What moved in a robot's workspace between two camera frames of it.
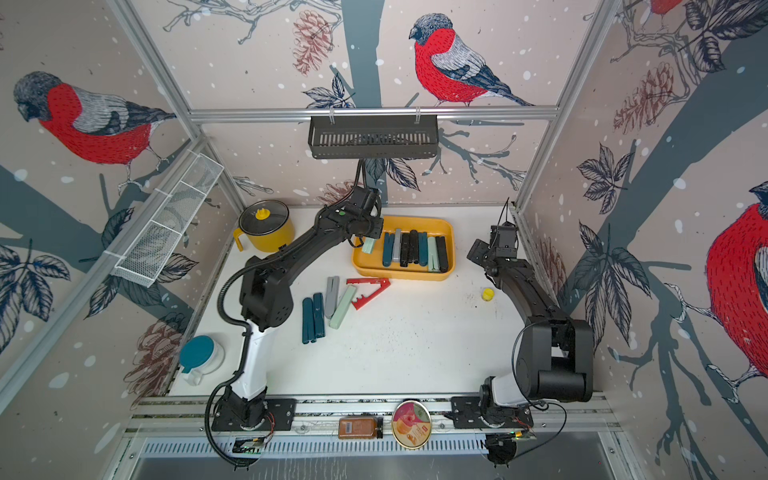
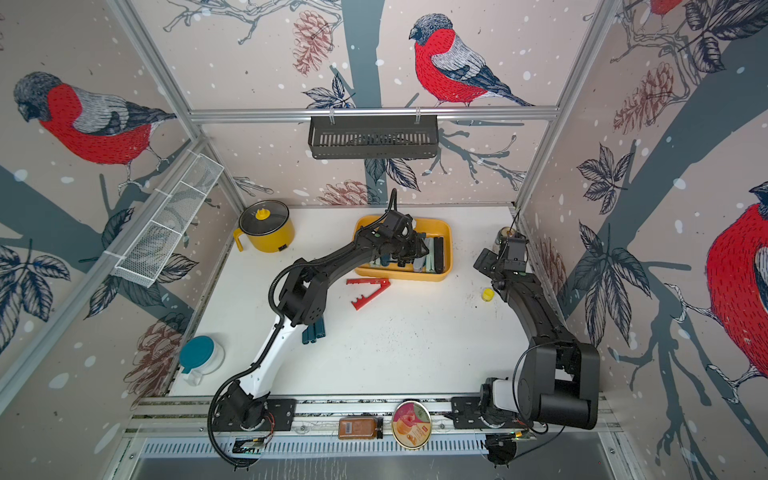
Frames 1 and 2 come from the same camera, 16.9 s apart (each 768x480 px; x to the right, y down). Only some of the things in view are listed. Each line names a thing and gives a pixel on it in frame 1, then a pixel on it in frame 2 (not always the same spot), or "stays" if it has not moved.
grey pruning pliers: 332,296 to 418,264
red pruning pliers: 362,302 stays
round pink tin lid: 411,424 stays
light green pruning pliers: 433,258 stays
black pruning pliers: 442,253 stays
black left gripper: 377,233 to 416,249
